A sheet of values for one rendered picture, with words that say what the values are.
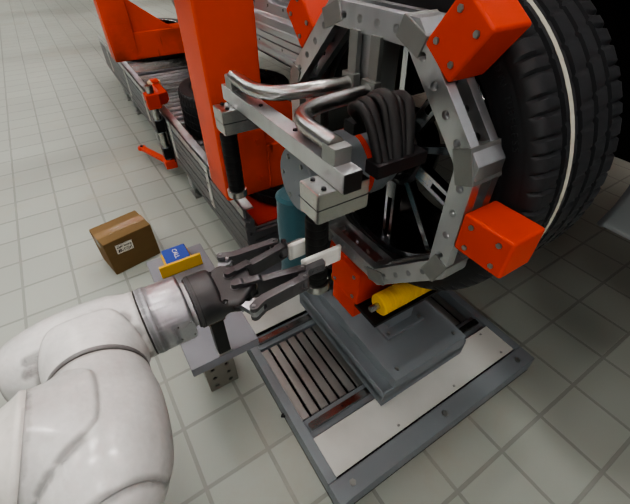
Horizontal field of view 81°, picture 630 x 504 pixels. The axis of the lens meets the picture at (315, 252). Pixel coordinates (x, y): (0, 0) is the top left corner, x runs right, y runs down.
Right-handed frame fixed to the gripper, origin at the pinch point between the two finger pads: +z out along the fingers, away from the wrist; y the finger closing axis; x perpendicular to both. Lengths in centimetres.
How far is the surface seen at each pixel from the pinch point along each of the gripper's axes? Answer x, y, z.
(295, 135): 15.2, -9.3, 2.4
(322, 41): 21.9, -30.3, 20.8
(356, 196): 9.9, 2.5, 5.4
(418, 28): 28.0, -5.4, 20.5
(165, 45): -24, -259, 41
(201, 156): -44, -128, 17
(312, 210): 9.2, 1.3, -1.2
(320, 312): -68, -35, 25
